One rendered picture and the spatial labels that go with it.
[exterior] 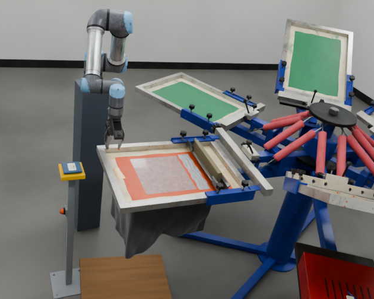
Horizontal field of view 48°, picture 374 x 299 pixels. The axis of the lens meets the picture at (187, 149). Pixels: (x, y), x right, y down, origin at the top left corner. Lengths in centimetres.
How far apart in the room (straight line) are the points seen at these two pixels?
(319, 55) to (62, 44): 352
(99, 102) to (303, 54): 184
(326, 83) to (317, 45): 39
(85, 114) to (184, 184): 84
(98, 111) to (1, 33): 329
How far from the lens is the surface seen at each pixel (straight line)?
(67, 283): 309
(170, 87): 357
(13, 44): 602
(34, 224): 353
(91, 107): 283
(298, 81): 362
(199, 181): 248
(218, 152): 273
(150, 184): 238
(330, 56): 389
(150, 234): 246
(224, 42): 679
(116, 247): 334
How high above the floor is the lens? 239
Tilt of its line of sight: 32 degrees down
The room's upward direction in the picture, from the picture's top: 11 degrees clockwise
